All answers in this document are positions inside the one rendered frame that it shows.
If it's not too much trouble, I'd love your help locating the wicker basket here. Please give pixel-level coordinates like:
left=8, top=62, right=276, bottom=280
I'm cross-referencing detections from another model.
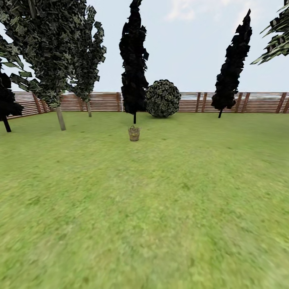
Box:
left=128, top=126, right=140, bottom=142

